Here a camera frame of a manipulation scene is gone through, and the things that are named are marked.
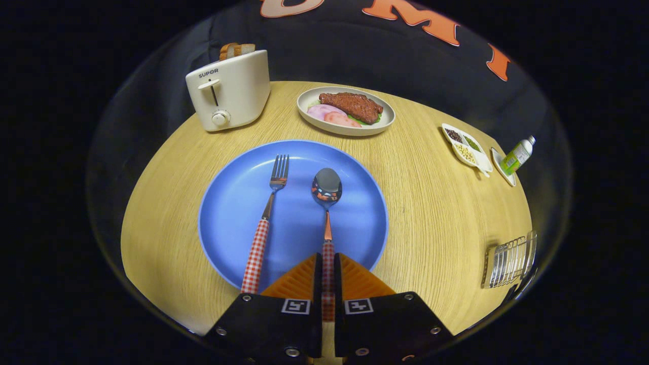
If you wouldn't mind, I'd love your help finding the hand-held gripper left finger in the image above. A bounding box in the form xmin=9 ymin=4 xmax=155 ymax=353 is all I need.
xmin=203 ymin=252 xmax=323 ymax=365

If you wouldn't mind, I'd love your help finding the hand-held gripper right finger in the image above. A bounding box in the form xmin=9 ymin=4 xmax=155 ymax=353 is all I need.
xmin=334 ymin=252 xmax=454 ymax=363

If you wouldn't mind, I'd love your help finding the fork with red checkered handle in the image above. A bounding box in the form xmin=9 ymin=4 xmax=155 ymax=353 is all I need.
xmin=240 ymin=154 xmax=290 ymax=295

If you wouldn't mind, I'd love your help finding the spoon with red checkered handle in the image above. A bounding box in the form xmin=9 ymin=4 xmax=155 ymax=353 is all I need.
xmin=311 ymin=168 xmax=343 ymax=322

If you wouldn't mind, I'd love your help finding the blue round plate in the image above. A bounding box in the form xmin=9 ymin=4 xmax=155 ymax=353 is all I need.
xmin=198 ymin=140 xmax=389 ymax=290

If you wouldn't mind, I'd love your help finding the perforated metal tray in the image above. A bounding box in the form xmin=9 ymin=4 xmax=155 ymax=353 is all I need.
xmin=482 ymin=231 xmax=538 ymax=289

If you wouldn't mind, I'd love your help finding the white divided dish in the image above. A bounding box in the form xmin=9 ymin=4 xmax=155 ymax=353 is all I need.
xmin=441 ymin=123 xmax=493 ymax=178

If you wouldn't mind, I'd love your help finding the oval beige plate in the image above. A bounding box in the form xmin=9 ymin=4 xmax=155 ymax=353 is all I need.
xmin=297 ymin=86 xmax=396 ymax=136

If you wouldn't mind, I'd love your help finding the small white coaster dish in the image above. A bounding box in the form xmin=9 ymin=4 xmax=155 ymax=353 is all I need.
xmin=490 ymin=147 xmax=517 ymax=187

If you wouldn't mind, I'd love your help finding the reddish pink ham slice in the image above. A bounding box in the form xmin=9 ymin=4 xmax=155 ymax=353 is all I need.
xmin=324 ymin=112 xmax=362 ymax=128

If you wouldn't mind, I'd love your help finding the pale pink ham slice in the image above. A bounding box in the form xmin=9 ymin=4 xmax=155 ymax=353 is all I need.
xmin=307 ymin=104 xmax=346 ymax=122

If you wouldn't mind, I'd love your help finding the green labelled metal bottle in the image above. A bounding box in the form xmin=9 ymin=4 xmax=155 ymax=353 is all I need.
xmin=500 ymin=135 xmax=536 ymax=176

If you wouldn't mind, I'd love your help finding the brown grilled meat piece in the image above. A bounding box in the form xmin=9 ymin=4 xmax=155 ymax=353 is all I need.
xmin=318 ymin=92 xmax=384 ymax=125

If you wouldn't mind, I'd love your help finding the cream white toaster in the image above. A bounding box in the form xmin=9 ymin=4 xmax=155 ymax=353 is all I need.
xmin=185 ymin=49 xmax=271 ymax=133

